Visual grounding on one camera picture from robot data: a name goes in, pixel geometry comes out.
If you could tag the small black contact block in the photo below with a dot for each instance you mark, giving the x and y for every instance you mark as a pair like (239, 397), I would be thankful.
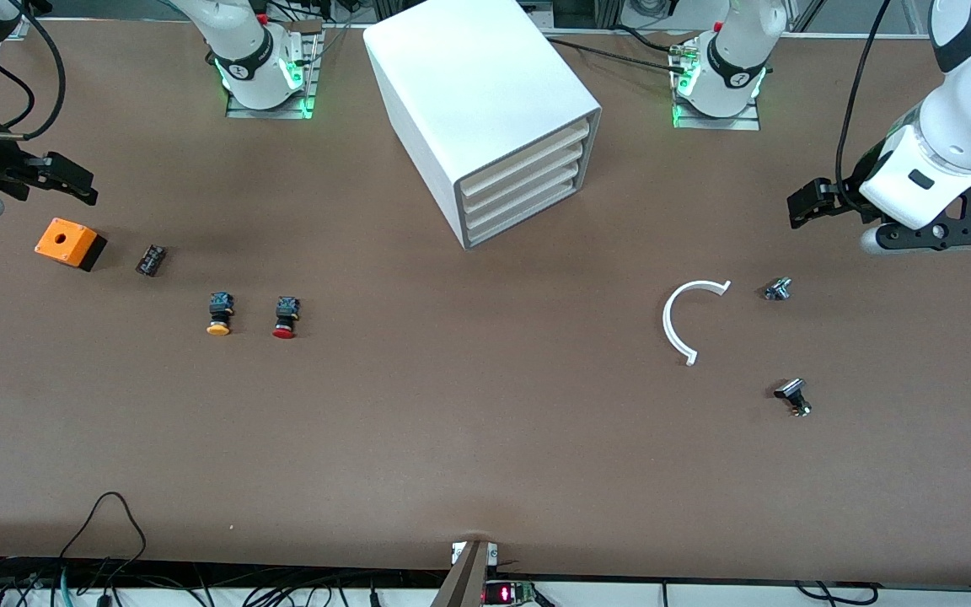
(151, 260)

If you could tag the orange button box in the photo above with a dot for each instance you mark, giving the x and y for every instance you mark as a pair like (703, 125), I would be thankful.
(64, 240)

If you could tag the white curved plastic arc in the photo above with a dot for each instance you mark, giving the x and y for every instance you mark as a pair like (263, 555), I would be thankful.
(667, 323)

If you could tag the yellow push button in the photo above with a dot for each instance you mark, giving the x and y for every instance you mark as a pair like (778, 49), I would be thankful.
(219, 312)

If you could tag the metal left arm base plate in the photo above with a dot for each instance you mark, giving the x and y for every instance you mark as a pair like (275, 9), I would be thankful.
(738, 124)

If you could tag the small silver knob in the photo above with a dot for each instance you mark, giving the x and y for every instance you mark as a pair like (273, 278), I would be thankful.
(777, 290)

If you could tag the aluminium frame corner bracket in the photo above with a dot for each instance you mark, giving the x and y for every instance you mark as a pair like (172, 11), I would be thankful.
(20, 30)

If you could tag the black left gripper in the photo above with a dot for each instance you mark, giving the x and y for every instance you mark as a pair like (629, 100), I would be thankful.
(841, 199)

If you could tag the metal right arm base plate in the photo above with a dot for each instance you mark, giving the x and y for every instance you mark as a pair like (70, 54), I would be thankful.
(270, 112)

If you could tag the red push button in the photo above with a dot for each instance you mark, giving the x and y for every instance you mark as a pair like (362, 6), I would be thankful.
(285, 314)

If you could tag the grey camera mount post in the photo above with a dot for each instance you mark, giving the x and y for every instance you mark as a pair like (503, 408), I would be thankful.
(464, 582)

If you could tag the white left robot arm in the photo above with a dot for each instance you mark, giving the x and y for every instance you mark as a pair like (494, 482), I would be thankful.
(966, 126)

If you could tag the device with red display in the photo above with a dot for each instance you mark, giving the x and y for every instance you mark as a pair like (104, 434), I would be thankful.
(504, 593)

